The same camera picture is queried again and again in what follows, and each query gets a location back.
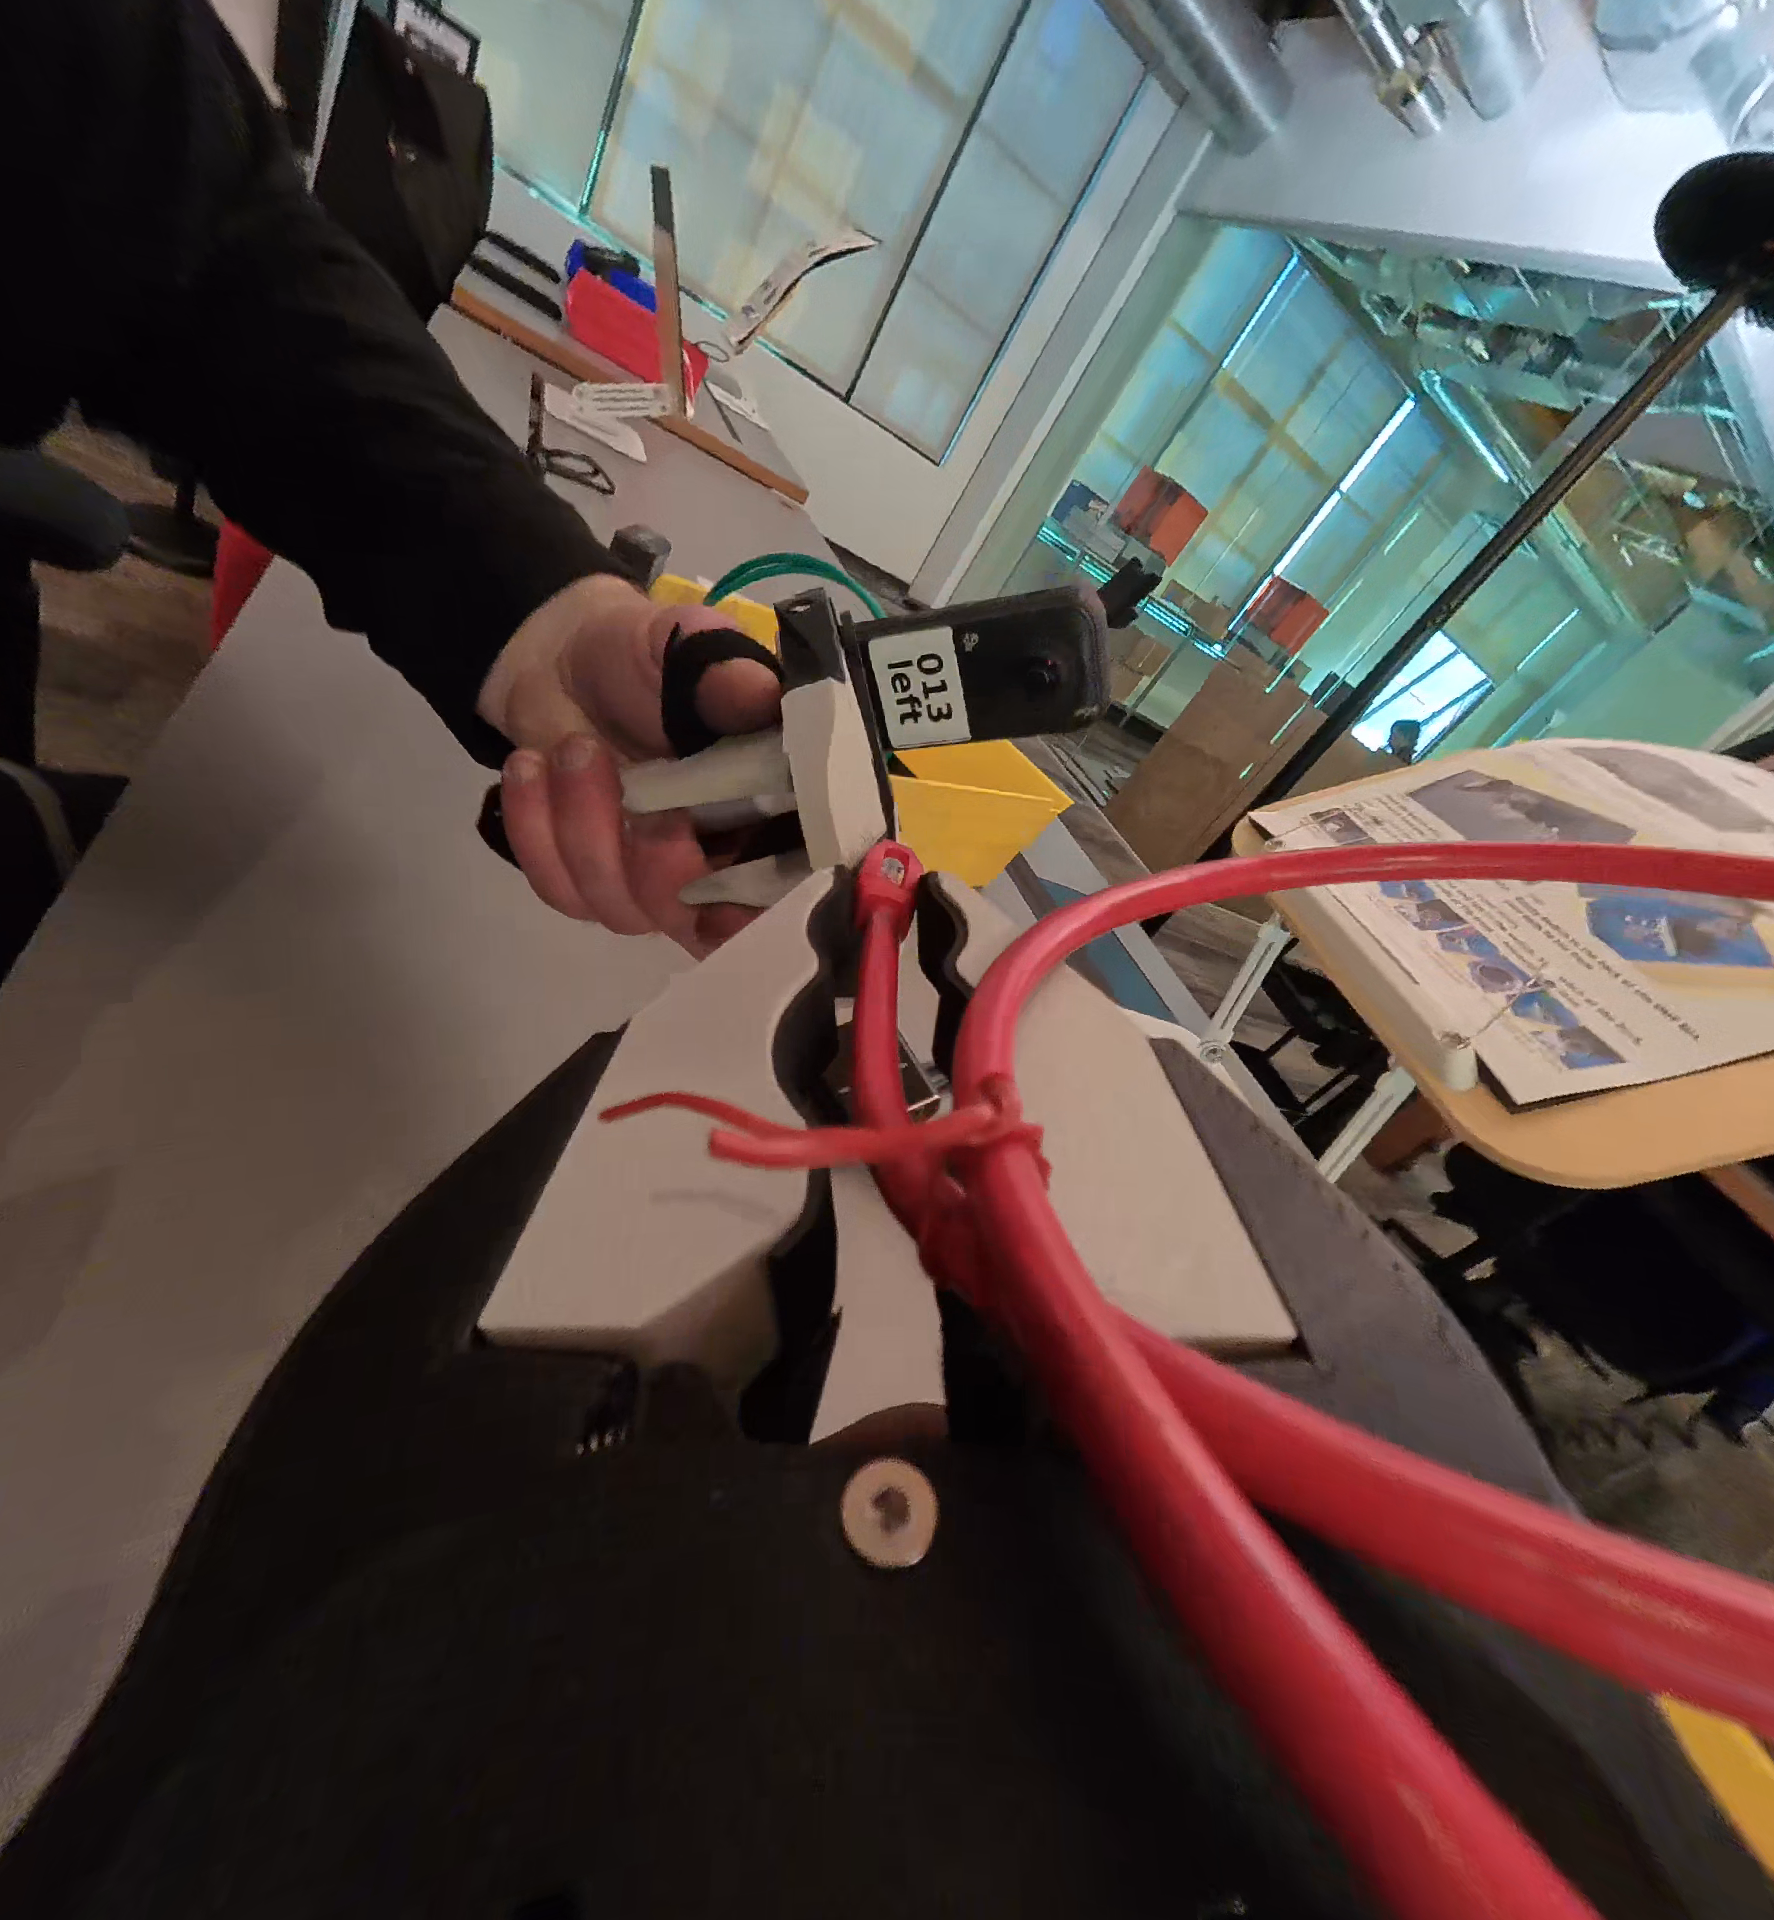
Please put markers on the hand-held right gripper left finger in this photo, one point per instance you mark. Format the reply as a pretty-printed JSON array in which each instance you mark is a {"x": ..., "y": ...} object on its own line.
[{"x": 632, "y": 1201}]

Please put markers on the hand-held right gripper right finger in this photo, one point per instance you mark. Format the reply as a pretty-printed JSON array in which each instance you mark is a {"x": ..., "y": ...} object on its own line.
[{"x": 1172, "y": 1201}]

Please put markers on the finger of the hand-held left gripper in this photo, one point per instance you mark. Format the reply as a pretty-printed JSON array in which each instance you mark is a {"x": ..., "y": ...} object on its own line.
[{"x": 835, "y": 781}]

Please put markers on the yellow plastic bin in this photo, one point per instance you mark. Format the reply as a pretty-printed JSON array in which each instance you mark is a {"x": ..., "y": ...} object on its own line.
[{"x": 978, "y": 818}]

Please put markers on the person's left forearm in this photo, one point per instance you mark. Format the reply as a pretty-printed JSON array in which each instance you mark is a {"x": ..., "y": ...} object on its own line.
[{"x": 227, "y": 345}]

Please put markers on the person's left hand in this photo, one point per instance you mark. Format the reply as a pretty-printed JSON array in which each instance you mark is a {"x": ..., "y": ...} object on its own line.
[{"x": 573, "y": 691}]

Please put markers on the red twist tie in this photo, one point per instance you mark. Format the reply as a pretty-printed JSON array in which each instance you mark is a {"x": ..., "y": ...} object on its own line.
[{"x": 797, "y": 1149}]

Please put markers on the blue table mat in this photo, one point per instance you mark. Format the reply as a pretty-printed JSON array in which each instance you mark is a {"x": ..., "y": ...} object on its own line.
[{"x": 1128, "y": 960}]

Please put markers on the cardboard box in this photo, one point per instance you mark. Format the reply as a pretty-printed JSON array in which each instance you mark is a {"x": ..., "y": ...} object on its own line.
[{"x": 1218, "y": 781}]

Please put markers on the white document stand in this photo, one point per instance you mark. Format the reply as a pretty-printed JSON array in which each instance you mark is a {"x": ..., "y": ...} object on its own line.
[{"x": 1457, "y": 1066}]

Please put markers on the red tool box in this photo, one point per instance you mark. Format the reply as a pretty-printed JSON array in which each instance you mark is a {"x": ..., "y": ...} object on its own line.
[{"x": 617, "y": 323}]

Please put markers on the black stand pole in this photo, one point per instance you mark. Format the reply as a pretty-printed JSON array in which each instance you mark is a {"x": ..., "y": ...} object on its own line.
[{"x": 1518, "y": 526}]

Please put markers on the printed instruction sheet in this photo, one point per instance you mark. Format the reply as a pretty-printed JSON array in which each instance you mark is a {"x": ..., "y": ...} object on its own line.
[{"x": 1697, "y": 975}]

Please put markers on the yellow floor tape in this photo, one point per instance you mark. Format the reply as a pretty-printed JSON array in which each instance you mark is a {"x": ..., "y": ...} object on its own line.
[{"x": 1773, "y": 1816}]

